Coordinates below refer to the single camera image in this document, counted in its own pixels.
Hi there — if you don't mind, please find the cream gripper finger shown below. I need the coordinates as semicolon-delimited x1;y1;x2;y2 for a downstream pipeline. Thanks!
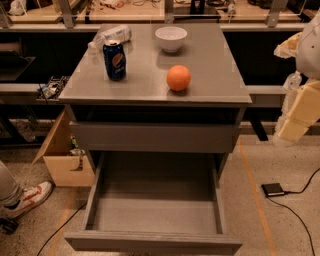
276;80;320;143
274;32;302;59

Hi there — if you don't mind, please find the orange fruit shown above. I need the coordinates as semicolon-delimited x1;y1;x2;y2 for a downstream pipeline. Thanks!
166;65;191;91

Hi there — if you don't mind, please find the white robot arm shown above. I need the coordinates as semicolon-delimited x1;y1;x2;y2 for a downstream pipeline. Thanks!
273;11;320;146

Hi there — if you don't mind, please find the grey drawer cabinet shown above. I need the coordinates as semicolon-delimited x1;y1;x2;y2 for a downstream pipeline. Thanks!
58;22;253;256

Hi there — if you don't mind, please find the open grey middle drawer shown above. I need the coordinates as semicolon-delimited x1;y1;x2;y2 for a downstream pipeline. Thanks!
65;152;242;256

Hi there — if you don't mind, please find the closed grey top drawer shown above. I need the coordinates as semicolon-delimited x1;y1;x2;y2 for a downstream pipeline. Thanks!
69;121;240;153

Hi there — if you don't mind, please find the clear hand sanitizer bottle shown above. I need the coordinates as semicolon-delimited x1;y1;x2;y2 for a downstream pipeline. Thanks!
283;71;302;90

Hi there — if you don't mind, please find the black foot pedal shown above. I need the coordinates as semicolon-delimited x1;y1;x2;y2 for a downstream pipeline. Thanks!
261;183;285;197

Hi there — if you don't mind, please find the white ceramic bowl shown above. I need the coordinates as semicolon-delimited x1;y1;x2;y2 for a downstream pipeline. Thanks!
155;26;188;53

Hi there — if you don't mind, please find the clear plastic water bottle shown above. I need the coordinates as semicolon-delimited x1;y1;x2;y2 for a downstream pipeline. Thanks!
88;25;132;51

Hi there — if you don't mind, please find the blue Pepsi can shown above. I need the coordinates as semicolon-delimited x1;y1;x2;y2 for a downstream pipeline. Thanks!
103;40;126;81

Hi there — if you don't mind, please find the cardboard box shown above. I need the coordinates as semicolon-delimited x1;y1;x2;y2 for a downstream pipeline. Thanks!
33;110;95;187

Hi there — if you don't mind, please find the white red sneaker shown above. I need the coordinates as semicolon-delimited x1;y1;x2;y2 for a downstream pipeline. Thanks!
4;181;53;219

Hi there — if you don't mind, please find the grey trouser leg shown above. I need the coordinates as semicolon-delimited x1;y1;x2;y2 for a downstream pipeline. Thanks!
0;161;23;208

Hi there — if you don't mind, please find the black pedal cable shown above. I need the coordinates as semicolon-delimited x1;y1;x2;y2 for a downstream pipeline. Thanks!
266;166;320;256

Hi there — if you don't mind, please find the black floor cable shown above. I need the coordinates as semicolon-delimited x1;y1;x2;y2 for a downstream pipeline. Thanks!
35;201;88;256

